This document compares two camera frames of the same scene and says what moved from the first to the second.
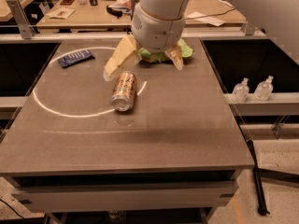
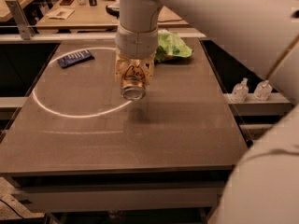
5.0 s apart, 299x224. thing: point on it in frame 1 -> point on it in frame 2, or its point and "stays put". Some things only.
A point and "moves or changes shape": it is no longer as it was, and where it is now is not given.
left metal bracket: x=25 y=26 stays put
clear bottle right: x=263 y=90 stays put
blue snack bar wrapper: x=76 y=58 stays put
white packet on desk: x=62 y=13 stays put
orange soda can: x=124 y=92 moves or changes shape
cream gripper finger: x=175 y=54 -> x=148 y=64
